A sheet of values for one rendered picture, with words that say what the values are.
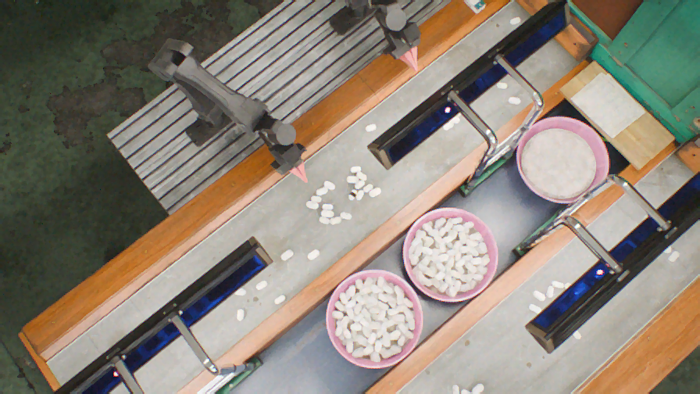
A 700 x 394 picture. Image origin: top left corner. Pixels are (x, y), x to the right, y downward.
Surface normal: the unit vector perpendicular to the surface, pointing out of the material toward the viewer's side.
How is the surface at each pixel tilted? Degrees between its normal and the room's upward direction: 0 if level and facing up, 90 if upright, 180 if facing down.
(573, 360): 0
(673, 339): 0
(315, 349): 0
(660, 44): 90
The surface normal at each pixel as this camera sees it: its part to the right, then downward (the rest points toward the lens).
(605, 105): -0.03, -0.25
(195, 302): 0.52, 0.49
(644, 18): -0.77, 0.62
